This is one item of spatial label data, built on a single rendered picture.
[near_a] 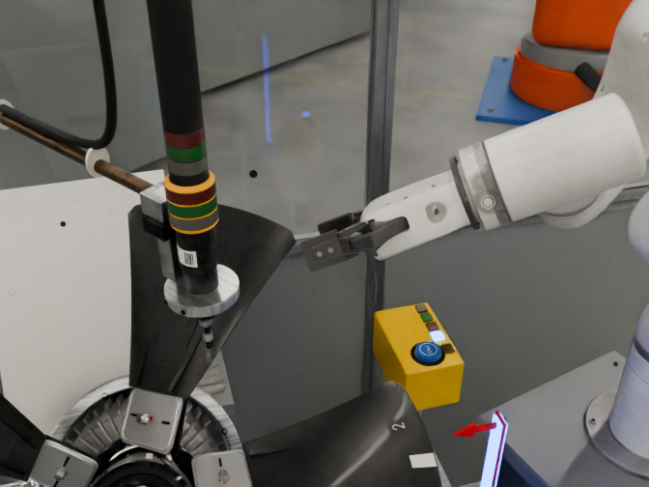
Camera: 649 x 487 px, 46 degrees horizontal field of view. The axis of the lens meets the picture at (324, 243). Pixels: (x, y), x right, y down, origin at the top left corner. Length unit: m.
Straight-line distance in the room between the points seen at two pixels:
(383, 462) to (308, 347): 0.86
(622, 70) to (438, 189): 0.22
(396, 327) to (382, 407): 0.31
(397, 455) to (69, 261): 0.53
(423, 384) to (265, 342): 0.60
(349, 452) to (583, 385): 0.57
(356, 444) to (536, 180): 0.42
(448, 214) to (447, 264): 1.05
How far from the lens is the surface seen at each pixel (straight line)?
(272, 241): 0.89
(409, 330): 1.29
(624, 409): 1.28
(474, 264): 1.81
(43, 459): 0.93
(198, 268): 0.70
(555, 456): 1.29
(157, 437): 0.91
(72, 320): 1.14
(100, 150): 0.78
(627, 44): 0.80
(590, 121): 0.74
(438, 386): 1.26
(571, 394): 1.39
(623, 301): 2.14
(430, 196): 0.73
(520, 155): 0.73
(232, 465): 0.95
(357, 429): 0.98
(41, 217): 1.16
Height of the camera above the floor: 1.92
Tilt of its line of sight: 35 degrees down
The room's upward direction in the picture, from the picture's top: straight up
